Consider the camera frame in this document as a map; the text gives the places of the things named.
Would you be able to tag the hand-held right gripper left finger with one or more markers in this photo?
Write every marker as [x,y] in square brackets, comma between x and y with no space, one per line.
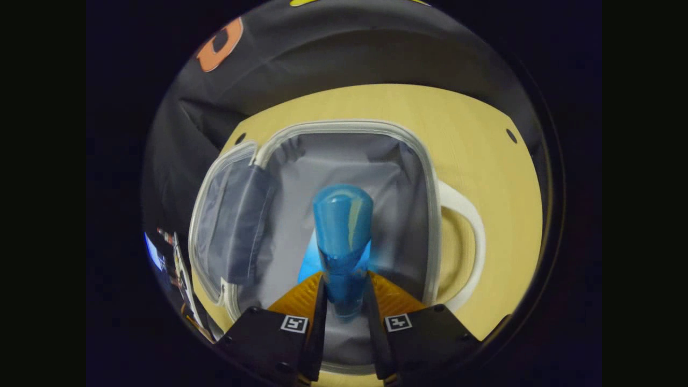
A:
[274,344]

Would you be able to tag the computer monitor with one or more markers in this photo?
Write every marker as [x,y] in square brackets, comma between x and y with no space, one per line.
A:
[155,251]

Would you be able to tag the black backdrop cloth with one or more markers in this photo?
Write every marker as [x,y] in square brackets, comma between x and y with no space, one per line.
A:
[322,48]

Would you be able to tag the white side desk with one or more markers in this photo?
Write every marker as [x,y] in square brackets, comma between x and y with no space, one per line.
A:
[185,279]

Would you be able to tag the blue round-capped bottle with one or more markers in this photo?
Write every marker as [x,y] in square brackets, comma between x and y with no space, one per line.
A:
[341,236]

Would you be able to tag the black table grommet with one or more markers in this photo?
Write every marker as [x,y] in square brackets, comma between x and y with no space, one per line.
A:
[511,135]
[240,138]

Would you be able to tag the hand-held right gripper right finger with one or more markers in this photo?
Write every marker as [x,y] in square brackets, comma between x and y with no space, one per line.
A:
[424,344]

